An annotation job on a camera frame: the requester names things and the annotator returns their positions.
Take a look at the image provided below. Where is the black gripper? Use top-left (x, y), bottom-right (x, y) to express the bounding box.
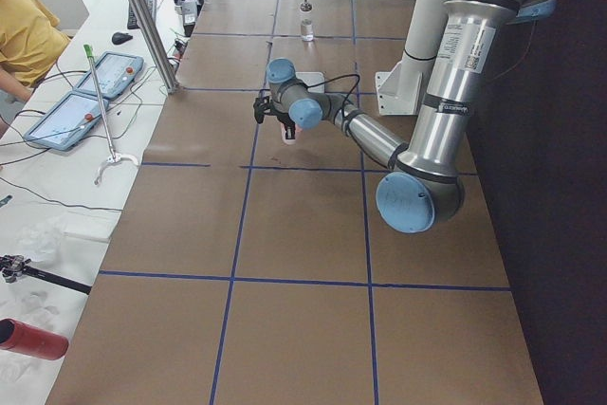
top-left (271, 105), bottom-right (293, 127)

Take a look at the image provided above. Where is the pink paper cup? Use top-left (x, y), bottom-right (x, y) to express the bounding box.
top-left (281, 124), bottom-right (297, 145)

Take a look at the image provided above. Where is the glass sauce bottle metal pourer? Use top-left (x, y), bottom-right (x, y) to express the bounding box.
top-left (299, 0), bottom-right (314, 42)

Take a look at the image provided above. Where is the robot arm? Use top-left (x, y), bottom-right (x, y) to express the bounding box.
top-left (253, 0), bottom-right (557, 233)

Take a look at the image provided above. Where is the digital kitchen scale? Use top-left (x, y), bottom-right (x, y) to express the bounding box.
top-left (296, 71), bottom-right (325, 93)

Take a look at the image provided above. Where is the blue teach pendant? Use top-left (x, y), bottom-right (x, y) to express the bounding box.
top-left (23, 91), bottom-right (101, 152)
top-left (94, 51), bottom-right (144, 101)

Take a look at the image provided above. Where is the black keyboard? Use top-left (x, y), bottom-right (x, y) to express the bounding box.
top-left (126, 0), bottom-right (158, 30)

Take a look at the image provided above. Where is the black computer mouse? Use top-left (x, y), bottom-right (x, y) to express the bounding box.
top-left (111, 32), bottom-right (133, 46)

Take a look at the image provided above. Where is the person in yellow shirt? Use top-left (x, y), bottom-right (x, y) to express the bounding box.
top-left (0, 0), bottom-right (71, 136)

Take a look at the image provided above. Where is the black tripod stick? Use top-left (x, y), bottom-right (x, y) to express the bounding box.
top-left (1, 255), bottom-right (92, 295)

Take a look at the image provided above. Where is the red cylinder can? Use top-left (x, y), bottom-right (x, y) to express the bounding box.
top-left (1, 319), bottom-right (69, 360)

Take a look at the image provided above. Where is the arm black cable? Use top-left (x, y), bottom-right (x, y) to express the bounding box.
top-left (306, 73), bottom-right (361, 121)

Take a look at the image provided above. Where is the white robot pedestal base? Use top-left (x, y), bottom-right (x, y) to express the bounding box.
top-left (376, 0), bottom-right (448, 116)

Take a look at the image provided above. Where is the green handled reacher grabber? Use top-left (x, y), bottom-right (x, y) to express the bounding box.
top-left (83, 44), bottom-right (140, 186)

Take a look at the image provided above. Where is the aluminium frame post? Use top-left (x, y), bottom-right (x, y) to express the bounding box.
top-left (128, 0), bottom-right (178, 94)

